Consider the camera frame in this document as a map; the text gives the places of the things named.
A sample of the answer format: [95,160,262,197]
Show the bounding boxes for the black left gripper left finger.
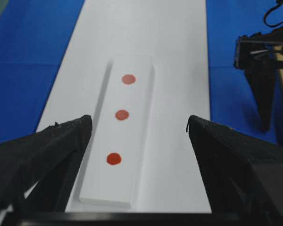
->
[0,115,92,214]

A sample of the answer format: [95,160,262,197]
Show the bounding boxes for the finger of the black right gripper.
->
[244,68,276,131]

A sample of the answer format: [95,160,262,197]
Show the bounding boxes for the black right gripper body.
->
[233,26,283,70]

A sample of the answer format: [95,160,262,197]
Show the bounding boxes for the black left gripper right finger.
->
[186,115,283,226]

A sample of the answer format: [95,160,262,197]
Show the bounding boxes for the small white raised block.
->
[79,55,154,209]

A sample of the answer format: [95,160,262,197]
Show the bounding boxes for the large white foam board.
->
[38,0,210,213]

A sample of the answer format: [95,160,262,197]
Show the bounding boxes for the blue table cloth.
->
[0,0,283,146]

